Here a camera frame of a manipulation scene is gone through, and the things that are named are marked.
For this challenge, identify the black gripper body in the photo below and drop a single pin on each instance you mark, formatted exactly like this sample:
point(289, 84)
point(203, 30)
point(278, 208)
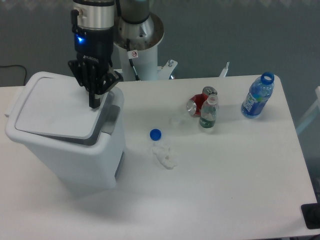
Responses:
point(96, 45)

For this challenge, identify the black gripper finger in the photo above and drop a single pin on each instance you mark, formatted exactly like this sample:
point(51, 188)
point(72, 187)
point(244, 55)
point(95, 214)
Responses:
point(107, 78)
point(89, 75)

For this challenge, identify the white trash can lid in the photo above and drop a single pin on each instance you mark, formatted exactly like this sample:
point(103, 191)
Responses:
point(55, 106)

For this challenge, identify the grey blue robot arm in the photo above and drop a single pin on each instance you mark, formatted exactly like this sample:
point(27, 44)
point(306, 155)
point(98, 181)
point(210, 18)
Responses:
point(101, 14)

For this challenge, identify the blue bottle cap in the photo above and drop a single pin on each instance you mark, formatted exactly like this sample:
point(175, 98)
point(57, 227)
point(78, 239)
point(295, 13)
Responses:
point(155, 134)

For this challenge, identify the crushed red soda can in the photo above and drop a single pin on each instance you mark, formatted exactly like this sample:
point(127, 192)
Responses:
point(194, 104)

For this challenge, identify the white trash can body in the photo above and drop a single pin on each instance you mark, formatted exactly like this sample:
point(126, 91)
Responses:
point(94, 165)

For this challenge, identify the crumpled white tissue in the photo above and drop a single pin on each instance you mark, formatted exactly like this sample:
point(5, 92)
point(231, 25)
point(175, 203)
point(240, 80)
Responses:
point(165, 155)

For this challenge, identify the clear green label bottle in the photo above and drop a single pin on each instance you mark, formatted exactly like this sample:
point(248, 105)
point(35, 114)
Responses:
point(208, 113)

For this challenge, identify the blue plastic bottle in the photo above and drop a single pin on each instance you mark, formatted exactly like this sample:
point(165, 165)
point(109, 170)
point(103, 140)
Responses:
point(259, 93)

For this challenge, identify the black device at edge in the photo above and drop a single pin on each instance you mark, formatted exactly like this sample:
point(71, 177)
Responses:
point(311, 215)

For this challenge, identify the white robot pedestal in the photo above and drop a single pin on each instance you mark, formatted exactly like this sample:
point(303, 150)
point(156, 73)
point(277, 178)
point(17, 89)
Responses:
point(137, 45)

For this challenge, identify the white frame at right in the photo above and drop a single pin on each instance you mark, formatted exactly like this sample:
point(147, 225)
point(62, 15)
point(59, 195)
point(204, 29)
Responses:
point(310, 114)

